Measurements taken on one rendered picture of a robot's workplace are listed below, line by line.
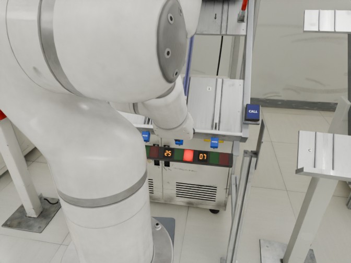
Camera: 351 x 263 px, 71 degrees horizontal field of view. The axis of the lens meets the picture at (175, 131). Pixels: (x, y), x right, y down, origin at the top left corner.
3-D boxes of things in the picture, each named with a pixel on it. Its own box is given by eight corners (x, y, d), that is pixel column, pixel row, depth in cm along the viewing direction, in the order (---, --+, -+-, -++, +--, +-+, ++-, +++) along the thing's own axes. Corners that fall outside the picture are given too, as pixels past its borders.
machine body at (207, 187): (224, 219, 137) (238, 120, 106) (106, 203, 147) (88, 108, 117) (224, 153, 192) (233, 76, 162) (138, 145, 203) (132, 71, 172)
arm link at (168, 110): (142, 124, 55) (183, 131, 53) (124, 99, 42) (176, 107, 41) (151, 91, 57) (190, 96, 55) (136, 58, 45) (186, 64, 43)
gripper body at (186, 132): (145, 128, 57) (155, 141, 67) (189, 131, 55) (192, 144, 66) (151, 98, 59) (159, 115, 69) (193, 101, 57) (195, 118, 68)
